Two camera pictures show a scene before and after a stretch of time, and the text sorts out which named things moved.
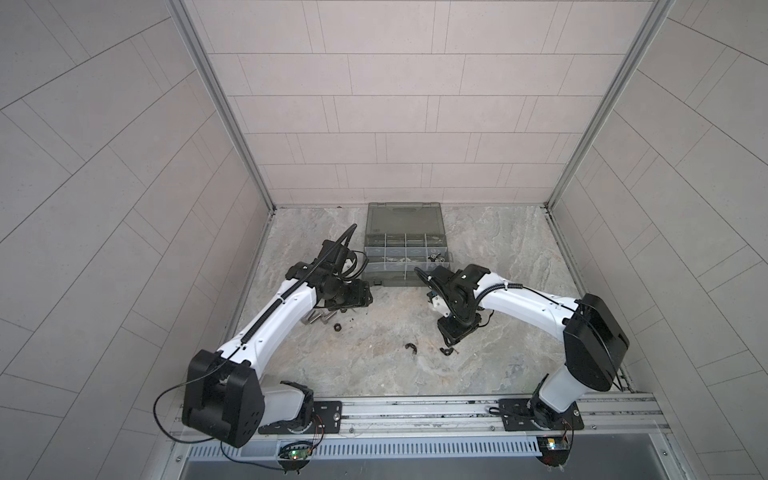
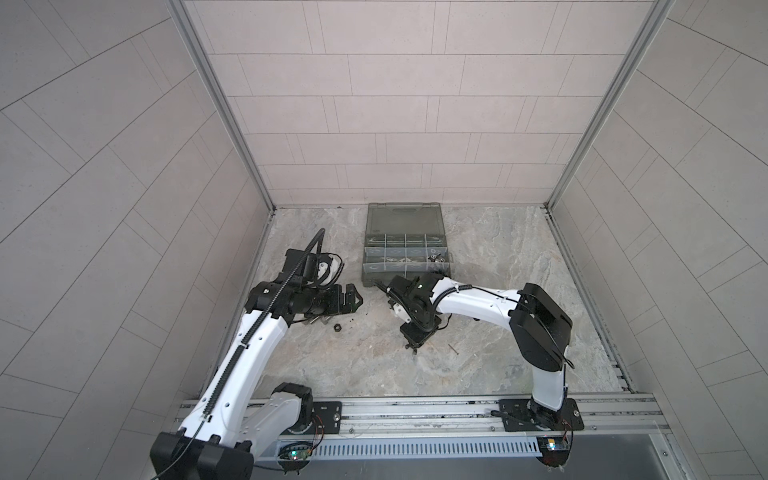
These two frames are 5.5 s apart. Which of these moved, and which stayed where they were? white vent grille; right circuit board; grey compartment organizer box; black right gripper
Moved: black right gripper
Stayed: right circuit board; grey compartment organizer box; white vent grille
